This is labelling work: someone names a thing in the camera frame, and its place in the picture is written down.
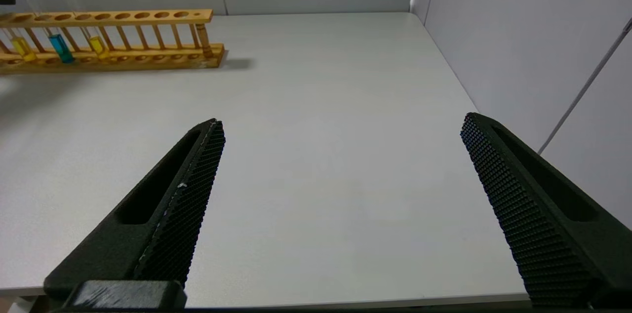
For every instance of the blue-green pigment test tube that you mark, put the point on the blue-green pigment test tube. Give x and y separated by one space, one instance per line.
61 50

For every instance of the yellow pigment test tube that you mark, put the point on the yellow pigment test tube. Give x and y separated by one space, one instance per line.
98 46
23 50

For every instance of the wooden test tube rack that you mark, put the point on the wooden test tube rack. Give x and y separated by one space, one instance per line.
148 58

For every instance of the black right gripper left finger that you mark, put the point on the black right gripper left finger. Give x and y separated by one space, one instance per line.
118 249

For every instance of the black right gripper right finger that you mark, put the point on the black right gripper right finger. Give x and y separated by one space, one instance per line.
568 239

